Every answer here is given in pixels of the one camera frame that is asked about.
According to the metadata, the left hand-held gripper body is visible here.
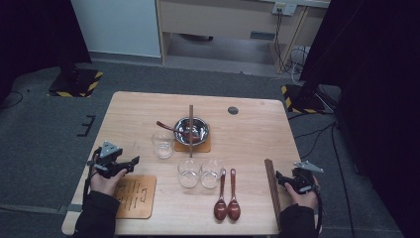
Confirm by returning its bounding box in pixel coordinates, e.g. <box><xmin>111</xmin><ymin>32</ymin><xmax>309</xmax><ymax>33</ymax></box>
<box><xmin>87</xmin><ymin>141</ymin><xmax>125</xmax><ymax>179</ymax></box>

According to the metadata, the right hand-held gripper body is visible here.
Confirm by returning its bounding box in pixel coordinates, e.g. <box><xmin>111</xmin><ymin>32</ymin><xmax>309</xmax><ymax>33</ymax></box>
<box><xmin>291</xmin><ymin>161</ymin><xmax>325</xmax><ymax>195</ymax></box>

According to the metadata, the row of brown chopsticks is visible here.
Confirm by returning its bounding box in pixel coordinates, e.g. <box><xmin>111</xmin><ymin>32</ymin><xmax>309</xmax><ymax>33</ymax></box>
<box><xmin>263</xmin><ymin>158</ymin><xmax>282</xmax><ymax>229</ymax></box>

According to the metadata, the clear glass cup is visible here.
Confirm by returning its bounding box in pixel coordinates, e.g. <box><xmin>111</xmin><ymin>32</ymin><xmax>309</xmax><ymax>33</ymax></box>
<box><xmin>177</xmin><ymin>159</ymin><xmax>202</xmax><ymax>189</ymax></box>
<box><xmin>151</xmin><ymin>130</ymin><xmax>175</xmax><ymax>160</ymax></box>
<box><xmin>200</xmin><ymin>159</ymin><xmax>225</xmax><ymax>189</ymax></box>

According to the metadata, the dark red wooden spoon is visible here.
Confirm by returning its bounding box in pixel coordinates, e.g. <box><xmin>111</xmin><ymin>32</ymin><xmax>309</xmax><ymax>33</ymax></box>
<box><xmin>156</xmin><ymin>120</ymin><xmax>202</xmax><ymax>143</ymax></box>
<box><xmin>227</xmin><ymin>168</ymin><xmax>242</xmax><ymax>222</ymax></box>
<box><xmin>213</xmin><ymin>168</ymin><xmax>228</xmax><ymax>221</ymax></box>

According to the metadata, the wooden slotted trivet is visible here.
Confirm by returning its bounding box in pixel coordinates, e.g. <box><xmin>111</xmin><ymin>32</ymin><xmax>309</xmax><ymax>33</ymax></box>
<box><xmin>173</xmin><ymin>135</ymin><xmax>212</xmax><ymax>154</ymax></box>
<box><xmin>113</xmin><ymin>175</ymin><xmax>158</xmax><ymax>220</ymax></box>

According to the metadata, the single brown wooden chopstick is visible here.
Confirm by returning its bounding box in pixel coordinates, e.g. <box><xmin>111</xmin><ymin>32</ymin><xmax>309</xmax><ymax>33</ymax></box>
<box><xmin>188</xmin><ymin>104</ymin><xmax>193</xmax><ymax>159</ymax></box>
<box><xmin>190</xmin><ymin>104</ymin><xmax>195</xmax><ymax>159</ymax></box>

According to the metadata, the shiny metal bowl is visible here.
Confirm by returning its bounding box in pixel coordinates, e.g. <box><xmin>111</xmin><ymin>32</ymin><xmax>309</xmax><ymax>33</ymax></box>
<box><xmin>172</xmin><ymin>116</ymin><xmax>211</xmax><ymax>147</ymax></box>

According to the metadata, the person's right hand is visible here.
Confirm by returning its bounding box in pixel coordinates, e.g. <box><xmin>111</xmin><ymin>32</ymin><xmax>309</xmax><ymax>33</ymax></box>
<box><xmin>285</xmin><ymin>177</ymin><xmax>321</xmax><ymax>211</ymax></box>

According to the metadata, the person's left hand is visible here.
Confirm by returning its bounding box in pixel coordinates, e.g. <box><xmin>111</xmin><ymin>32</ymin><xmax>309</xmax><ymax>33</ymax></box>
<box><xmin>90</xmin><ymin>169</ymin><xmax>128</xmax><ymax>196</ymax></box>

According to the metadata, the grey tape strip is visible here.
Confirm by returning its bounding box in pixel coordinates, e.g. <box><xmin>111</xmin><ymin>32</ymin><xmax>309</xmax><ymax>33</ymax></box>
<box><xmin>58</xmin><ymin>203</ymin><xmax>82</xmax><ymax>214</ymax></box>

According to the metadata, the black yellow striped stand base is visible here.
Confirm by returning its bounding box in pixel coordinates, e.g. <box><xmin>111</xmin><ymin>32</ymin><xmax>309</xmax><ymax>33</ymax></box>
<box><xmin>280</xmin><ymin>83</ymin><xmax>328</xmax><ymax>115</ymax></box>
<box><xmin>48</xmin><ymin>67</ymin><xmax>104</xmax><ymax>99</ymax></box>

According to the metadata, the black curtain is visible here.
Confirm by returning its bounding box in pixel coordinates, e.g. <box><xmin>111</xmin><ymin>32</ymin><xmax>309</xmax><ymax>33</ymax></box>
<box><xmin>0</xmin><ymin>0</ymin><xmax>92</xmax><ymax>103</ymax></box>
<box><xmin>298</xmin><ymin>0</ymin><xmax>420</xmax><ymax>238</ymax></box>

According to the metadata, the white cabinet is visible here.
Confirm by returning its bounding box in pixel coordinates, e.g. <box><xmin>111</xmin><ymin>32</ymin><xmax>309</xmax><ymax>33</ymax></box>
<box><xmin>69</xmin><ymin>0</ymin><xmax>161</xmax><ymax>59</ymax></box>

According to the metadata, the dark grey rectangular plate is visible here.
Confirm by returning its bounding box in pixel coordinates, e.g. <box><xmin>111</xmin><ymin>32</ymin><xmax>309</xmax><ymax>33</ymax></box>
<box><xmin>250</xmin><ymin>31</ymin><xmax>276</xmax><ymax>42</ymax></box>

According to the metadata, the left hand-held gripper cable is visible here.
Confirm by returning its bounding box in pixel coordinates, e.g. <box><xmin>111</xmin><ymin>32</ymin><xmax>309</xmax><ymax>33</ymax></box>
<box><xmin>83</xmin><ymin>148</ymin><xmax>102</xmax><ymax>199</ymax></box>

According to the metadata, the hand-held gripper cable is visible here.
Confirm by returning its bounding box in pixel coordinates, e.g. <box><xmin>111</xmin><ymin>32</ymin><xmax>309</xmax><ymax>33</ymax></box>
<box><xmin>83</xmin><ymin>148</ymin><xmax>102</xmax><ymax>199</ymax></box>
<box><xmin>313</xmin><ymin>187</ymin><xmax>325</xmax><ymax>232</ymax></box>

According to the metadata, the right hand-held gripper cable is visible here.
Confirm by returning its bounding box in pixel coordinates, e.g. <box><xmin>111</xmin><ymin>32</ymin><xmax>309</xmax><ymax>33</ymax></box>
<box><xmin>313</xmin><ymin>187</ymin><xmax>325</xmax><ymax>232</ymax></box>

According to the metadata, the black floor cable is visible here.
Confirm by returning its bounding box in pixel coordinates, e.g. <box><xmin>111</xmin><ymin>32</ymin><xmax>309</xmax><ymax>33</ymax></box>
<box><xmin>300</xmin><ymin>130</ymin><xmax>326</xmax><ymax>161</ymax></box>
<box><xmin>293</xmin><ymin>121</ymin><xmax>337</xmax><ymax>140</ymax></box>
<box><xmin>0</xmin><ymin>89</ymin><xmax>24</xmax><ymax>110</ymax></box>
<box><xmin>331</xmin><ymin>122</ymin><xmax>356</xmax><ymax>238</ymax></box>

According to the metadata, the white cable bundle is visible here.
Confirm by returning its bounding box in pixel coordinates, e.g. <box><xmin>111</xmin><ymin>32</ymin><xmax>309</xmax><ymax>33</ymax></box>
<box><xmin>285</xmin><ymin>45</ymin><xmax>312</xmax><ymax>87</ymax></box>

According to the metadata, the black plug cable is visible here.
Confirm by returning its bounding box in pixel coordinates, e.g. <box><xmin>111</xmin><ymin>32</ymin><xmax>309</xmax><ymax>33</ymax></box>
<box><xmin>273</xmin><ymin>9</ymin><xmax>289</xmax><ymax>72</ymax></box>

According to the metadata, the white wall socket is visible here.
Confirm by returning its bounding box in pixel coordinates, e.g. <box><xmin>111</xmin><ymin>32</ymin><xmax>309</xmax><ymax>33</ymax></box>
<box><xmin>271</xmin><ymin>1</ymin><xmax>298</xmax><ymax>17</ymax></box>

